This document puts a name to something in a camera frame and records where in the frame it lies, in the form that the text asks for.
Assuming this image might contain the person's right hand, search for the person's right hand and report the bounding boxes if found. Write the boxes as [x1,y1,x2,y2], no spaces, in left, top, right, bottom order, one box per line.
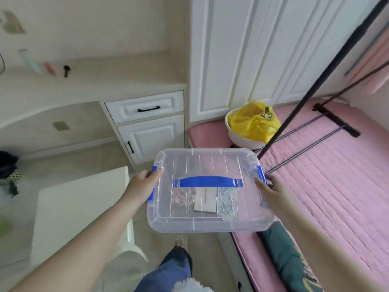
[254,174,296,223]

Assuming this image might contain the person's left hand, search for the person's left hand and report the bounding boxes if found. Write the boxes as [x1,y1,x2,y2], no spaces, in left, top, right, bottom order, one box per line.
[125,168,165,211]

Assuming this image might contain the cake-shaped pink round compact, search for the cake-shaped pink round compact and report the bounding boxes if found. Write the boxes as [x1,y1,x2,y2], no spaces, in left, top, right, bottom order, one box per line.
[171,188,197,206]

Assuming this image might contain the ornate silver blue palette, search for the ornate silver blue palette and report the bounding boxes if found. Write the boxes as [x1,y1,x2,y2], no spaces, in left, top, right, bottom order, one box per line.
[216,187,237,221]

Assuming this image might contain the clear lid with blue handle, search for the clear lid with blue handle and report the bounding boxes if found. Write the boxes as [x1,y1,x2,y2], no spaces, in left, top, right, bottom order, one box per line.
[147,148,271,224]

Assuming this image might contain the clear plastic box blue handle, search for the clear plastic box blue handle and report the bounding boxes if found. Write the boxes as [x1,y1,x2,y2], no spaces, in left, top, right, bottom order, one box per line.
[146,148,274,234]

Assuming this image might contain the black white Mooekiss palette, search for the black white Mooekiss palette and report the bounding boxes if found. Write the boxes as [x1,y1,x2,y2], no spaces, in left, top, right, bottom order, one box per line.
[194,187,219,214]

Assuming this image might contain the light blue spray bottle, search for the light blue spray bottle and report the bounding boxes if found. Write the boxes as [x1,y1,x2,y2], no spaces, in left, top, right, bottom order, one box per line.
[19,49,43,74]

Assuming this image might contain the person's left forearm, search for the person's left forearm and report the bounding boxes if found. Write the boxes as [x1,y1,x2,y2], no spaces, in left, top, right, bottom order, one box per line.
[9,191,145,292]

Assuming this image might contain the person's right forearm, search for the person's right forearm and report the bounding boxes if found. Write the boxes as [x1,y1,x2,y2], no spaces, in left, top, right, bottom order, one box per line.
[275,197,389,292]

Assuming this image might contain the white cabinet door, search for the white cabinet door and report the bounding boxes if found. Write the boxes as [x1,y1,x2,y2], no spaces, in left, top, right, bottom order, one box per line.
[117,114,186,165]

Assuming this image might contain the dark green garment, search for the dark green garment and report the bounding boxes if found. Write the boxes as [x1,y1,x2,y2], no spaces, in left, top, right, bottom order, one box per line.
[258,223,323,292]

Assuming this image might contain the white chair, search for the white chair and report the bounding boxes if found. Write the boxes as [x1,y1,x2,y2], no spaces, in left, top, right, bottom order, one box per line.
[30,166,150,268]

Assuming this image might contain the yellow plastic bag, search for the yellow plastic bag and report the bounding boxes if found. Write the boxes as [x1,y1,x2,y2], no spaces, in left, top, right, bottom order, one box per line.
[228,101,282,143]

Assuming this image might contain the black clothes rack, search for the black clothes rack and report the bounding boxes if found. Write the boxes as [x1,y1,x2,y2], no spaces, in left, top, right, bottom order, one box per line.
[256,0,389,174]

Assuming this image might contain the white knit top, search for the white knit top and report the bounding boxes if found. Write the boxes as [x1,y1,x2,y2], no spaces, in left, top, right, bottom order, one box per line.
[170,278,215,292]

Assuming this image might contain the black bag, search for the black bag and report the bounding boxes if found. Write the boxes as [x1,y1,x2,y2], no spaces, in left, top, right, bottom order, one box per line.
[0,150,24,198]

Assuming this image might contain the white wardrobe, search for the white wardrobe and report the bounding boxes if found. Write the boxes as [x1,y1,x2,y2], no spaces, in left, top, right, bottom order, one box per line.
[188,0,389,124]

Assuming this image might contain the pink hanging fabric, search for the pink hanging fabric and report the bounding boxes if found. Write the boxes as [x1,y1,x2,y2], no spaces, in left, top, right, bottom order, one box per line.
[343,30,389,94]

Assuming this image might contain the gold wall socket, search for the gold wall socket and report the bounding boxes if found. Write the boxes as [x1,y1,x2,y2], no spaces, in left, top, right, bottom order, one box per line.
[0,10,26,34]

